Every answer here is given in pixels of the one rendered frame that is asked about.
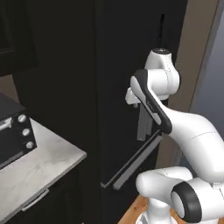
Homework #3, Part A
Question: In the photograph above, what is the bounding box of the grey fridge door handle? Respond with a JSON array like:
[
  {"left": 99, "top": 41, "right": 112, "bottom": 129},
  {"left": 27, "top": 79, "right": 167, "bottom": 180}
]
[{"left": 136, "top": 13, "right": 166, "bottom": 143}]

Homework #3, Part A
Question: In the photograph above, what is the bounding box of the grey freezer drawer handle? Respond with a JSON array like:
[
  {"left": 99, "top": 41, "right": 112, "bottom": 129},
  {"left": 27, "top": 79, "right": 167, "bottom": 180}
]
[{"left": 112, "top": 134, "right": 163, "bottom": 191}]

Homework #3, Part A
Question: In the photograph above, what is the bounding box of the black fridge door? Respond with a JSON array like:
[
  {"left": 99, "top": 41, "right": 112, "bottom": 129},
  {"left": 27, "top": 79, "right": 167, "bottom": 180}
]
[{"left": 95, "top": 0, "right": 188, "bottom": 186}]

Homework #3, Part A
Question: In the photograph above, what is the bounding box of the black fridge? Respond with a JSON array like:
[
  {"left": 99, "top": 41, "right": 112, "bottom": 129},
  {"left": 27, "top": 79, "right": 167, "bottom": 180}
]
[{"left": 11, "top": 0, "right": 188, "bottom": 224}]

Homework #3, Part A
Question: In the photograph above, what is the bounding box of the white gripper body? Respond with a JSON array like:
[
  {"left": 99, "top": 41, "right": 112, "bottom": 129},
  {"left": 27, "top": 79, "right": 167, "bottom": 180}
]
[{"left": 124, "top": 87, "right": 142, "bottom": 108}]

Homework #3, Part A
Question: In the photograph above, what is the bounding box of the black toaster oven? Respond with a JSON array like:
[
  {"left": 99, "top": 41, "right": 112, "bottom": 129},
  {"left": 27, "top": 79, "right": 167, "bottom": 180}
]
[{"left": 0, "top": 92, "right": 39, "bottom": 171}]

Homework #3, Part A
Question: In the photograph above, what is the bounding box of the silver toaster oven handle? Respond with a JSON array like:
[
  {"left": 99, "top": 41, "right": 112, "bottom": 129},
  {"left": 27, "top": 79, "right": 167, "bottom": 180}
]
[{"left": 0, "top": 117, "right": 13, "bottom": 132}]

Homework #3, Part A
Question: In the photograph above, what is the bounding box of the black freezer drawer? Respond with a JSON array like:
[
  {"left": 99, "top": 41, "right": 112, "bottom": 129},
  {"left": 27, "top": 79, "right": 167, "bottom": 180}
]
[{"left": 100, "top": 131, "right": 163, "bottom": 224}]

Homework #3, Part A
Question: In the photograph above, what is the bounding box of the grey cupboard drawer handle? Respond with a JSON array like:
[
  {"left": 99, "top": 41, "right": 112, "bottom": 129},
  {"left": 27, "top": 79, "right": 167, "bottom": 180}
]
[{"left": 21, "top": 188, "right": 51, "bottom": 213}]

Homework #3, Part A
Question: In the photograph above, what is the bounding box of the black wall cupboard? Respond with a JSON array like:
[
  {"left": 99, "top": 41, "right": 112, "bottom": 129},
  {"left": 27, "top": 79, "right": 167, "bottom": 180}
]
[{"left": 0, "top": 0, "right": 39, "bottom": 78}]

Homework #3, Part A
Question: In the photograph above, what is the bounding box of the black base cupboard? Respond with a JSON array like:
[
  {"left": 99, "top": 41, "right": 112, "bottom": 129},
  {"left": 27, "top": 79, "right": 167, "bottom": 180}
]
[{"left": 4, "top": 166, "right": 102, "bottom": 224}]

